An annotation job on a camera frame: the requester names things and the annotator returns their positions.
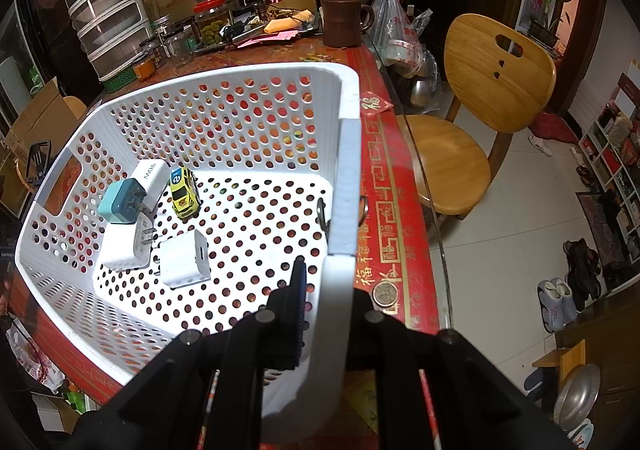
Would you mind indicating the white perforated plastic basket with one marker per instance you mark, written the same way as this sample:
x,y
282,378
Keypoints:
x,y
275,151

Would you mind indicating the black folding phone stand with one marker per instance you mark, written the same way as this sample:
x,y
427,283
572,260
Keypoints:
x,y
38,161

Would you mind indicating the red lid pickle jar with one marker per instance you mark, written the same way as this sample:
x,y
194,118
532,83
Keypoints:
x,y
211,16

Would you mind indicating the cardboard box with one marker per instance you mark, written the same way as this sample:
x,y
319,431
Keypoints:
x,y
49,116

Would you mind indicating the teal plug adapter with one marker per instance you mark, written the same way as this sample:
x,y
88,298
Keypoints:
x,y
122,201

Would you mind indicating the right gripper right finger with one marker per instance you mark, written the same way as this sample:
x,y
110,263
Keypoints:
x,y
439,391

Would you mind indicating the yellow toy car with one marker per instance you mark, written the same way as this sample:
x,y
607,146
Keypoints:
x,y
184,193

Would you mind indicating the wooden chair right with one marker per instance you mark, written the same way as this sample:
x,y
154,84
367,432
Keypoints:
x,y
500,81

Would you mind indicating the white stacked drawer tower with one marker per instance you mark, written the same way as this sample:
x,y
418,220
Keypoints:
x,y
110,32

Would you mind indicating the empty glass jar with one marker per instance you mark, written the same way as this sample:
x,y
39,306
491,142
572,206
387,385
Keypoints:
x,y
179,49

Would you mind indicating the brown ceramic mug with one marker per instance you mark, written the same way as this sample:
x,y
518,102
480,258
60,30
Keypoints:
x,y
344,22

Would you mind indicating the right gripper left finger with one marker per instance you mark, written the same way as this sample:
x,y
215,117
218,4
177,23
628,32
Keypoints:
x,y
204,390

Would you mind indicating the white small charger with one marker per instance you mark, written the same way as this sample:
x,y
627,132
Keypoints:
x,y
184,260

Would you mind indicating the green woven basket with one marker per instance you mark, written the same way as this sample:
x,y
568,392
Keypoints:
x,y
120,80

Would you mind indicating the coin on table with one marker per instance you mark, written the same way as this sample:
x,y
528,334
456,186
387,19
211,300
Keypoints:
x,y
385,294

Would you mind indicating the white square charger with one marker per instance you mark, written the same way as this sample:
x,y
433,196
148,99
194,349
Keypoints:
x,y
127,246

